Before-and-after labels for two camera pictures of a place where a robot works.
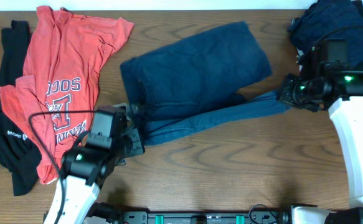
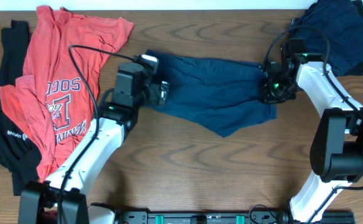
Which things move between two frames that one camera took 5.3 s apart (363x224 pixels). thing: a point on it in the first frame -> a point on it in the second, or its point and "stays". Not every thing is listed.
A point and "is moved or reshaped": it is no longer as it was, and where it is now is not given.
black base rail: x=205 y=217 stays
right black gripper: x=287 y=94 -> x=267 y=96
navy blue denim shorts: x=198 y=82 is moved or reshaped
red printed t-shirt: x=53 y=103 stays
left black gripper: x=136 y=137 -> x=155 y=99
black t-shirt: x=9 y=147 stays
